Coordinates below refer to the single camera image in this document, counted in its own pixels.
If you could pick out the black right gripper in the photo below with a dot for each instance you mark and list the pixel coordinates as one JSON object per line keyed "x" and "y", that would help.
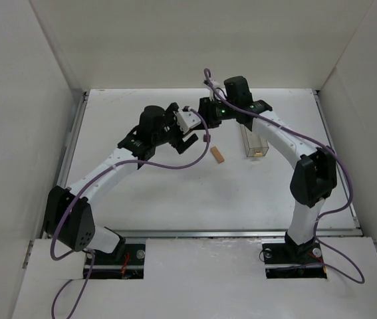
{"x": 206, "y": 113}

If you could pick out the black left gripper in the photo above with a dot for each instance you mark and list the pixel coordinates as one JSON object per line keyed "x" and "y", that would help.
{"x": 177, "y": 143}

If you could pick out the dark red wood block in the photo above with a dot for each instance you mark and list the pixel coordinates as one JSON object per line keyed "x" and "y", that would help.
{"x": 206, "y": 138}

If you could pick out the light engraved wood block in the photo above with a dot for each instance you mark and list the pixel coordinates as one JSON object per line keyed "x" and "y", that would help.
{"x": 217, "y": 154}

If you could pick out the clear plastic box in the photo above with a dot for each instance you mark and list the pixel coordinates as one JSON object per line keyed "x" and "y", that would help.
{"x": 254, "y": 145}

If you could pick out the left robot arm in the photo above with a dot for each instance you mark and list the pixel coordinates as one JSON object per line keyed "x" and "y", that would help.
{"x": 69, "y": 215}

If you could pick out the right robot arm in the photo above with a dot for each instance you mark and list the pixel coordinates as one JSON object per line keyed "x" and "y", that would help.
{"x": 313, "y": 163}

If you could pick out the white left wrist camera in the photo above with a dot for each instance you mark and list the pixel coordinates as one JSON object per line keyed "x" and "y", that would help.
{"x": 186, "y": 120}

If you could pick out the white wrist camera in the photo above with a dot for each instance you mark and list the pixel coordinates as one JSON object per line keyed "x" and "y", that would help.
{"x": 186, "y": 120}
{"x": 213, "y": 86}

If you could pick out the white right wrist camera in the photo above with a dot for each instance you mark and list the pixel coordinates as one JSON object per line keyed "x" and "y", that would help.
{"x": 213, "y": 86}

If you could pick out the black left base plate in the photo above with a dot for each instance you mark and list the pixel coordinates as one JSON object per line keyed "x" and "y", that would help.
{"x": 126, "y": 264}

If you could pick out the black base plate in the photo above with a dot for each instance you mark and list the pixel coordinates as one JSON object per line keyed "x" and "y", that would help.
{"x": 126, "y": 264}
{"x": 282, "y": 261}

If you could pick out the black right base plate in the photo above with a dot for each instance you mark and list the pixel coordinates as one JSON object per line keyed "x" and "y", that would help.
{"x": 282, "y": 261}

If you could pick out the front aluminium rail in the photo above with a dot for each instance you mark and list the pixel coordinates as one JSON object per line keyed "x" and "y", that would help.
{"x": 163, "y": 234}

